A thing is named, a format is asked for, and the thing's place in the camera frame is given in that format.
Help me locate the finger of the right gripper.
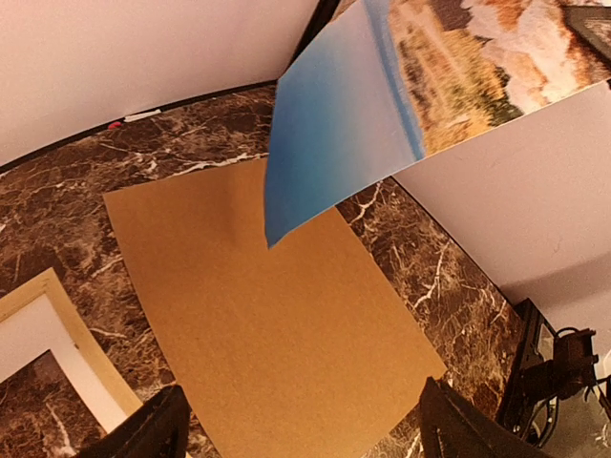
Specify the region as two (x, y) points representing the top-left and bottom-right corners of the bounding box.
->
(563, 5), (610, 52)

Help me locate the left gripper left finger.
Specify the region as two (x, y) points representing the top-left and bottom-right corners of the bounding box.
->
(76, 385), (190, 458)

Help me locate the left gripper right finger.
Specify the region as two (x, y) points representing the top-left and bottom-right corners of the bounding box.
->
(418, 377), (544, 458)

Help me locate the brown backing board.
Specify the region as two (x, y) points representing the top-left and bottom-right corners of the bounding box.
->
(104, 159), (446, 457)

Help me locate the light wooden picture frame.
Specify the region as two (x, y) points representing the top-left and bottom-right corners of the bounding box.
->
(1, 268), (142, 433)

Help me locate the blue landscape photo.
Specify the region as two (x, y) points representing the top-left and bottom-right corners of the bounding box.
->
(264, 1), (610, 245)

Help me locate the white mat board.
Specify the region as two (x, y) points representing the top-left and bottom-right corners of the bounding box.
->
(1, 294), (123, 432)

